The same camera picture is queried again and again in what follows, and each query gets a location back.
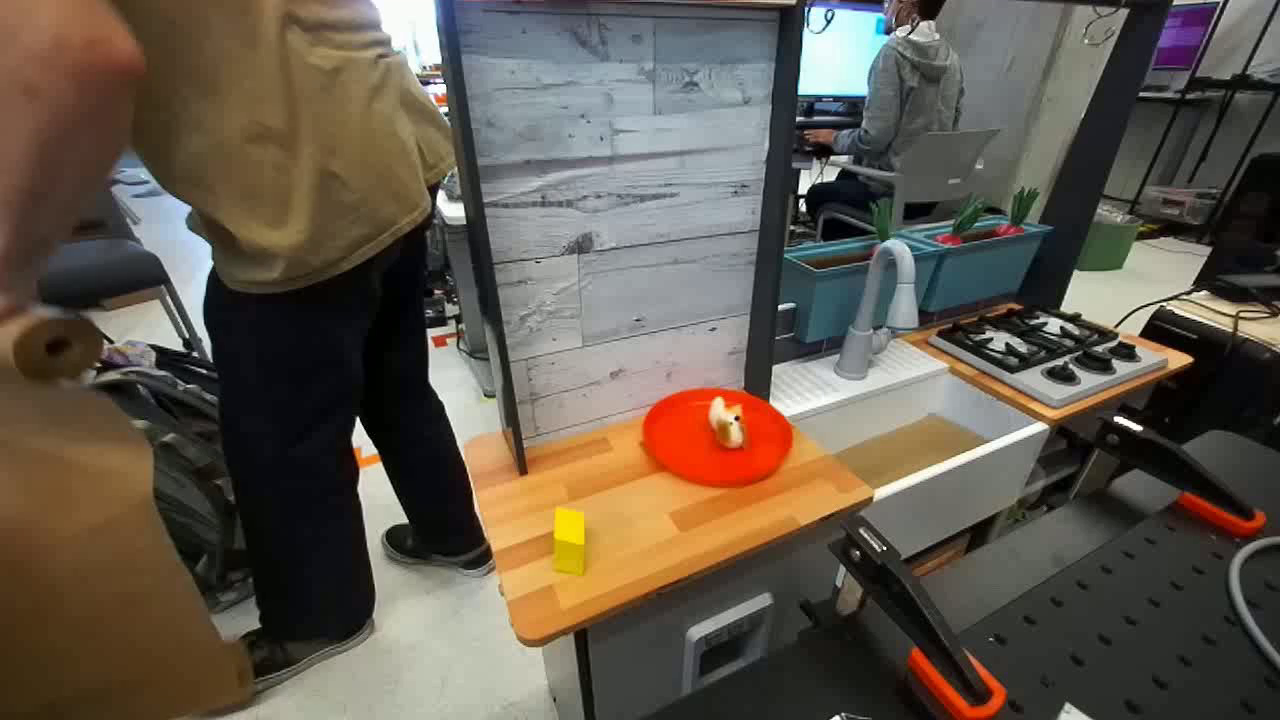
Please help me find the blurred bare hand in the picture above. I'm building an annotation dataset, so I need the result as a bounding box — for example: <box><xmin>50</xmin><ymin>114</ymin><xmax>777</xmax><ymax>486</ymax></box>
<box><xmin>0</xmin><ymin>0</ymin><xmax>147</xmax><ymax>307</ymax></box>

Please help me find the brown paper roll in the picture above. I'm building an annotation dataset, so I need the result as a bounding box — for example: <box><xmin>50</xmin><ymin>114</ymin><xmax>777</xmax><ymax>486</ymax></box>
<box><xmin>0</xmin><ymin>305</ymin><xmax>256</xmax><ymax>720</ymax></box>

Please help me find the blue planter box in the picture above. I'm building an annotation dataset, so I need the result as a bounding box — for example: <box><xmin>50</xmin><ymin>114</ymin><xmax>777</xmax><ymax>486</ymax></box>
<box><xmin>777</xmin><ymin>237</ymin><xmax>935</xmax><ymax>353</ymax></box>
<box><xmin>915</xmin><ymin>215</ymin><xmax>1055</xmax><ymax>322</ymax></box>

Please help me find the wooden kitchen countertop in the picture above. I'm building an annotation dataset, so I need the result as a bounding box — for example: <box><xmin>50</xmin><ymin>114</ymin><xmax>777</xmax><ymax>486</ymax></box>
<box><xmin>460</xmin><ymin>412</ymin><xmax>878</xmax><ymax>652</ymax></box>

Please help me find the grey office chair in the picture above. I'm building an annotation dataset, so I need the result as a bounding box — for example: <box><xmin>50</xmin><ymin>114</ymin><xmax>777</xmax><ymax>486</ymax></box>
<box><xmin>832</xmin><ymin>130</ymin><xmax>1005</xmax><ymax>233</ymax></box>

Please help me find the red plate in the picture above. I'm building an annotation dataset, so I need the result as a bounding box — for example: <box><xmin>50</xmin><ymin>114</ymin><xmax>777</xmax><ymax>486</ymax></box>
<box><xmin>641</xmin><ymin>385</ymin><xmax>801</xmax><ymax>493</ymax></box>

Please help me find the purple-screen monitor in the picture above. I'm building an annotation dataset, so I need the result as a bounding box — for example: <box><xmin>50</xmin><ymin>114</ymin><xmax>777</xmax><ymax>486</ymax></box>
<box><xmin>1154</xmin><ymin>0</ymin><xmax>1226</xmax><ymax>76</ymax></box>

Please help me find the black office chair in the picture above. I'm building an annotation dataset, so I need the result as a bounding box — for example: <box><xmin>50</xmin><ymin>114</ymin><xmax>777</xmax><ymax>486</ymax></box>
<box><xmin>1191</xmin><ymin>154</ymin><xmax>1280</xmax><ymax>305</ymax></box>

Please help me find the grey cabinet drawer front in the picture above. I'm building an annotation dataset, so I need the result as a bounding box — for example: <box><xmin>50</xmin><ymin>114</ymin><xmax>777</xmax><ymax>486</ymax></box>
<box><xmin>575</xmin><ymin>532</ymin><xmax>856</xmax><ymax>720</ymax></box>

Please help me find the black frame post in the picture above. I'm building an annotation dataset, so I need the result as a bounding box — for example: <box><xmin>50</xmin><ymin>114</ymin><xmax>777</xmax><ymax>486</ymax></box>
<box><xmin>1017</xmin><ymin>0</ymin><xmax>1178</xmax><ymax>313</ymax></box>
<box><xmin>741</xmin><ymin>0</ymin><xmax>809</xmax><ymax>405</ymax></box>
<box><xmin>438</xmin><ymin>0</ymin><xmax>531</xmax><ymax>477</ymax></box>

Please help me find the standing person tan shirt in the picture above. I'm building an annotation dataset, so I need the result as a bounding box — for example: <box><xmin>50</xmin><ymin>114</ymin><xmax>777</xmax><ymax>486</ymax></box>
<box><xmin>112</xmin><ymin>0</ymin><xmax>497</xmax><ymax>692</ymax></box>

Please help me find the wooden stove counter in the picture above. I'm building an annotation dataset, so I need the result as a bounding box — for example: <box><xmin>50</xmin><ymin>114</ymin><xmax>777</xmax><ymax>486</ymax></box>
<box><xmin>904</xmin><ymin>300</ymin><xmax>1202</xmax><ymax>430</ymax></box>

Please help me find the grey cable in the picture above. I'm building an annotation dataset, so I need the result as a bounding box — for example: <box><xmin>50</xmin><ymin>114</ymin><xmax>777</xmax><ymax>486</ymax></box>
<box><xmin>1226</xmin><ymin>532</ymin><xmax>1280</xmax><ymax>638</ymax></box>

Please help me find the black backpack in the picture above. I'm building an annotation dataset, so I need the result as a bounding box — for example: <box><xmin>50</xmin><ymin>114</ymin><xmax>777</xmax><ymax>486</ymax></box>
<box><xmin>85</xmin><ymin>348</ymin><xmax>256</xmax><ymax>604</ymax></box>

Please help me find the grey toy stove top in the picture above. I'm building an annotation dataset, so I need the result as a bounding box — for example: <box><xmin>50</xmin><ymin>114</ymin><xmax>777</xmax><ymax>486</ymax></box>
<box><xmin>929</xmin><ymin>305</ymin><xmax>1162</xmax><ymax>410</ymax></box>

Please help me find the seated person grey hoodie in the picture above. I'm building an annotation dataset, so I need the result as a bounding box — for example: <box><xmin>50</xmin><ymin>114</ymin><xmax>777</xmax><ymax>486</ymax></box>
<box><xmin>801</xmin><ymin>0</ymin><xmax>970</xmax><ymax>228</ymax></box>

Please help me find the black stool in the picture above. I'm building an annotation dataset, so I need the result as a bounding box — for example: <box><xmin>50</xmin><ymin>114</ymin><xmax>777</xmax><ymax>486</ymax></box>
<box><xmin>37</xmin><ymin>237</ymin><xmax>206</xmax><ymax>353</ymax></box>

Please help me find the yellow block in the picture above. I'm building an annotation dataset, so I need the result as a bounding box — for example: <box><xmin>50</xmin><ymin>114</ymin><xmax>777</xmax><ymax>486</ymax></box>
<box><xmin>550</xmin><ymin>504</ymin><xmax>594</xmax><ymax>580</ymax></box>

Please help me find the cream toy food piece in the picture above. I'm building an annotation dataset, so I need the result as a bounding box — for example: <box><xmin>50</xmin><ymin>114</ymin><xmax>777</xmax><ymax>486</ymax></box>
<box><xmin>706</xmin><ymin>392</ymin><xmax>753</xmax><ymax>453</ymax></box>

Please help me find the black shelf rack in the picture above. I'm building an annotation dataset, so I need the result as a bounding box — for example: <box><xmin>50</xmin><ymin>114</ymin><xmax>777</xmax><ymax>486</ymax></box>
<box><xmin>1103</xmin><ymin>0</ymin><xmax>1280</xmax><ymax>233</ymax></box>

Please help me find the grey wood-print back panel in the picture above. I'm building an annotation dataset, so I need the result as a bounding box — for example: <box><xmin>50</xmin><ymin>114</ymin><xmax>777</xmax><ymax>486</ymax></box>
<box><xmin>453</xmin><ymin>0</ymin><xmax>784</xmax><ymax>453</ymax></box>

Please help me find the green bin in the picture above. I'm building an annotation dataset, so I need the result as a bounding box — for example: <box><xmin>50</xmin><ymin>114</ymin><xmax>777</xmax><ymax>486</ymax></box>
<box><xmin>1077</xmin><ymin>212</ymin><xmax>1145</xmax><ymax>277</ymax></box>

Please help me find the white toy sink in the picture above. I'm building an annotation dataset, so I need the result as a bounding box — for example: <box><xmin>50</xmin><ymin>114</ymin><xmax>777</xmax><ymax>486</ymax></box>
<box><xmin>768</xmin><ymin>348</ymin><xmax>1055</xmax><ymax>562</ymax></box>

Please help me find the computer monitor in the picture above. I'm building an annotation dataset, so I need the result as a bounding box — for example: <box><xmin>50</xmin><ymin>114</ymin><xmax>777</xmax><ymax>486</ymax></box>
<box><xmin>796</xmin><ymin>4</ymin><xmax>896</xmax><ymax>106</ymax></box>

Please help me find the black clamp orange handle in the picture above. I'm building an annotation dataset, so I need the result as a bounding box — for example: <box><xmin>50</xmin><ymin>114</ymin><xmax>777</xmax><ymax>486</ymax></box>
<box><xmin>1093</xmin><ymin>412</ymin><xmax>1271</xmax><ymax>544</ymax></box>
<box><xmin>829</xmin><ymin>517</ymin><xmax>1012</xmax><ymax>720</ymax></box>

